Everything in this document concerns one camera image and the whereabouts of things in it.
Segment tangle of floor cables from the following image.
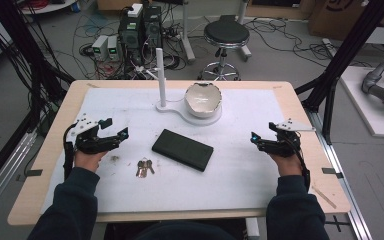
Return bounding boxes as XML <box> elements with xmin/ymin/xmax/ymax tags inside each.
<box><xmin>72</xmin><ymin>6</ymin><xmax>188</xmax><ymax>81</ymax></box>

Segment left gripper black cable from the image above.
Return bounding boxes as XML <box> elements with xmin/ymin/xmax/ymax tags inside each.
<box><xmin>62</xmin><ymin>123</ymin><xmax>78</xmax><ymax>182</ymax></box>

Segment black tape piece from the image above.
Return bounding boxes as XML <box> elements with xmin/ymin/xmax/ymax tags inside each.
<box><xmin>24</xmin><ymin>168</ymin><xmax>44</xmax><ymax>178</ymax></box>
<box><xmin>321</xmin><ymin>167</ymin><xmax>345</xmax><ymax>180</ymax></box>

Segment person's left hand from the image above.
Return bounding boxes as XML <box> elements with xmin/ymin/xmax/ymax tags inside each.
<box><xmin>73</xmin><ymin>147</ymin><xmax>110</xmax><ymax>173</ymax></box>

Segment person's right hand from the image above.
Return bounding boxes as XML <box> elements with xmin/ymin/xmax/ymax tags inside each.
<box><xmin>268</xmin><ymin>152</ymin><xmax>304</xmax><ymax>178</ymax></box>

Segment white desk leg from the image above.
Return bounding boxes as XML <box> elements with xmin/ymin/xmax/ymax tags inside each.
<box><xmin>244</xmin><ymin>217</ymin><xmax>261</xmax><ymax>240</ymax></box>

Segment person's dark clothed body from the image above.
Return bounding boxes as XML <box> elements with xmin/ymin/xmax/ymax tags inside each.
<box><xmin>104</xmin><ymin>221</ymin><xmax>248</xmax><ymax>240</ymax></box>

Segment white stand with pole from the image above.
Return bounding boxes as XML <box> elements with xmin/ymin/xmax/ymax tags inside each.
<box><xmin>155</xmin><ymin>47</ymin><xmax>223</xmax><ymax>127</ymax></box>

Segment white table leg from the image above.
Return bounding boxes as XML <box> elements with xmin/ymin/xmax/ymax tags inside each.
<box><xmin>237</xmin><ymin>0</ymin><xmax>253</xmax><ymax>62</ymax></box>
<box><xmin>179</xmin><ymin>0</ymin><xmax>197</xmax><ymax>65</ymax></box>

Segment black metal frame post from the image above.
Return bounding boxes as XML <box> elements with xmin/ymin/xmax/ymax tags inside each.
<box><xmin>294</xmin><ymin>0</ymin><xmax>384</xmax><ymax>145</ymax></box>

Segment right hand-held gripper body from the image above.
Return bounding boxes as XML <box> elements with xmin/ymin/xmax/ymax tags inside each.
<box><xmin>259</xmin><ymin>118</ymin><xmax>316</xmax><ymax>159</ymax></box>

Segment black frame with cable bundle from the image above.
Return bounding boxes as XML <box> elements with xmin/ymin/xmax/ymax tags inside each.
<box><xmin>0</xmin><ymin>0</ymin><xmax>76</xmax><ymax>135</ymax></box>

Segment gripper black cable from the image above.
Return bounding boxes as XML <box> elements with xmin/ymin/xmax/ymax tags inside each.
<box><xmin>292</xmin><ymin>132</ymin><xmax>312</xmax><ymax>193</ymax></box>
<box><xmin>62</xmin><ymin>123</ymin><xmax>78</xmax><ymax>182</ymax></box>

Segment black computer tower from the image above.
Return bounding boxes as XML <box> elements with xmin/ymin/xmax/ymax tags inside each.
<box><xmin>142</xmin><ymin>5</ymin><xmax>164</xmax><ymax>50</ymax></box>
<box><xmin>117</xmin><ymin>13</ymin><xmax>145</xmax><ymax>65</ymax></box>

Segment black floor cables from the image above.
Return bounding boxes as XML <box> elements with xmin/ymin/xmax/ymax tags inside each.
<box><xmin>249</xmin><ymin>17</ymin><xmax>375</xmax><ymax>68</ymax></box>

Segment thin wooden stick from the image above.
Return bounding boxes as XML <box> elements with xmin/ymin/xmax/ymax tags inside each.
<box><xmin>311</xmin><ymin>185</ymin><xmax>338</xmax><ymax>210</ymax></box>

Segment brown cardboard box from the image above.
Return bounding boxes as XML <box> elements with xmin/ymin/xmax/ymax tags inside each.
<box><xmin>307</xmin><ymin>0</ymin><xmax>384</xmax><ymax>42</ymax></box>

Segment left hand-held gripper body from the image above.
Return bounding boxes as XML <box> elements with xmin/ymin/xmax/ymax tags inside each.
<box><xmin>67</xmin><ymin>114</ymin><xmax>122</xmax><ymax>155</ymax></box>

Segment white box on tower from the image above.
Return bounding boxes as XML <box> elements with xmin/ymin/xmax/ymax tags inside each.
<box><xmin>127</xmin><ymin>2</ymin><xmax>144</xmax><ymax>19</ymax></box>

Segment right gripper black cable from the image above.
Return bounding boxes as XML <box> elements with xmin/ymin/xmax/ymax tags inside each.
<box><xmin>292</xmin><ymin>132</ymin><xmax>312</xmax><ymax>193</ymax></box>

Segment aluminium rail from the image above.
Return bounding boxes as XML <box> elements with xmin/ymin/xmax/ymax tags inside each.
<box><xmin>0</xmin><ymin>129</ymin><xmax>38</xmax><ymax>222</ymax></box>
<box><xmin>307</xmin><ymin>109</ymin><xmax>373</xmax><ymax>240</ymax></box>

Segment black round stool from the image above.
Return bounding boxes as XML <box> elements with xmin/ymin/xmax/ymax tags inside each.
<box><xmin>197</xmin><ymin>14</ymin><xmax>251</xmax><ymax>82</ymax></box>

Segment black rectangular case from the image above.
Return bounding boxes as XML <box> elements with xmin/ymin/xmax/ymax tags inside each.
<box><xmin>151</xmin><ymin>128</ymin><xmax>215</xmax><ymax>173</ymax></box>

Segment grey power supply unit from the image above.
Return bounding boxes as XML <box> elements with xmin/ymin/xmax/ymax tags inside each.
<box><xmin>106</xmin><ymin>34</ymin><xmax>121</xmax><ymax>62</ymax></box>
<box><xmin>91</xmin><ymin>34</ymin><xmax>110</xmax><ymax>61</ymax></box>

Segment white round table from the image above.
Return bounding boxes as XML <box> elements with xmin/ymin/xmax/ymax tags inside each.
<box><xmin>19</xmin><ymin>0</ymin><xmax>78</xmax><ymax>15</ymax></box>

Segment white foam mat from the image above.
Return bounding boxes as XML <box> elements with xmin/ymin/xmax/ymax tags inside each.
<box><xmin>40</xmin><ymin>87</ymin><xmax>290</xmax><ymax>215</ymax></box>

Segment white ceramic bowl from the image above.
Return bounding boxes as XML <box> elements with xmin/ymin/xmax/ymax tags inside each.
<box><xmin>183</xmin><ymin>81</ymin><xmax>224</xmax><ymax>119</ymax></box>

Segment silver key bunch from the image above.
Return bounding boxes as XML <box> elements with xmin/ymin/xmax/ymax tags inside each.
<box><xmin>135</xmin><ymin>158</ymin><xmax>156</xmax><ymax>179</ymax></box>

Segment white power strip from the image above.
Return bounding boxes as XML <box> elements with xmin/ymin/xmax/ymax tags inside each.
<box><xmin>322</xmin><ymin>37</ymin><xmax>340</xmax><ymax>58</ymax></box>

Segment white platform board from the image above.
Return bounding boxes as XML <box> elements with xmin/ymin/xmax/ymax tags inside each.
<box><xmin>339</xmin><ymin>65</ymin><xmax>384</xmax><ymax>140</ymax></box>

